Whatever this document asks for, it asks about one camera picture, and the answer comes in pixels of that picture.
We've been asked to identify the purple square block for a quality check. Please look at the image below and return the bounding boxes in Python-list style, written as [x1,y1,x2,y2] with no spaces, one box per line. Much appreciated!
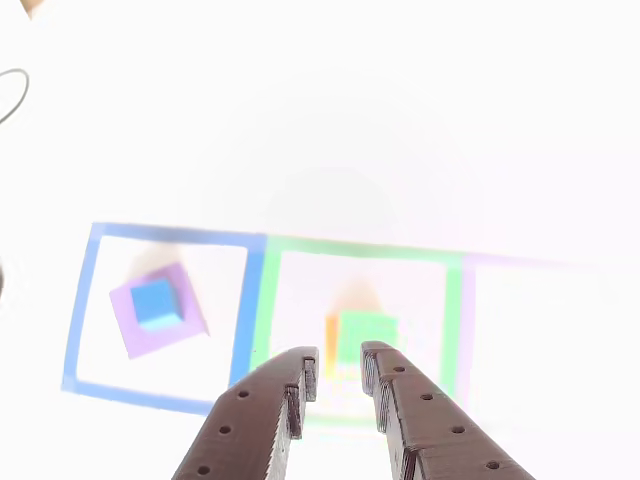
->
[108,262,212,361]

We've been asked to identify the purple tape square outline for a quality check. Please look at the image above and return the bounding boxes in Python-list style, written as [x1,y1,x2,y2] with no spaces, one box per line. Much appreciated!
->
[455,252,601,406]

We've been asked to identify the small blue cube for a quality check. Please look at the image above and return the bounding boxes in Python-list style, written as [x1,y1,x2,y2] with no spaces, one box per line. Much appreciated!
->
[129,277,186,333]

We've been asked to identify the thin dark cable loop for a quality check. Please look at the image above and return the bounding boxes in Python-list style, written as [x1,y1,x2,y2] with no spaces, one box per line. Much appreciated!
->
[0,68,31,125]

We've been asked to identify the blue tape square outline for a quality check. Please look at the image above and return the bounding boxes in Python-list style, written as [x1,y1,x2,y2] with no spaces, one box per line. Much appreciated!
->
[59,221,269,417]

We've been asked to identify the green square block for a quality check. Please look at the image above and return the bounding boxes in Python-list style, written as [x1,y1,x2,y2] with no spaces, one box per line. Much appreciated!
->
[337,309,401,371]

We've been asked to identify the orange square block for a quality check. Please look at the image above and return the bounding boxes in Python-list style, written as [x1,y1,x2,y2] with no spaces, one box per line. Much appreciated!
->
[324,279,386,379]

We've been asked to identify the green tape square outline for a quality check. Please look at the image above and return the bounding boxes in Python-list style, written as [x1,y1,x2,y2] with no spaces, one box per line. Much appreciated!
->
[247,234,466,431]

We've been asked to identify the wooden furniture leg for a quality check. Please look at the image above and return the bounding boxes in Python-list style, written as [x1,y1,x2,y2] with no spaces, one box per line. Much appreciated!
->
[19,0,49,22]

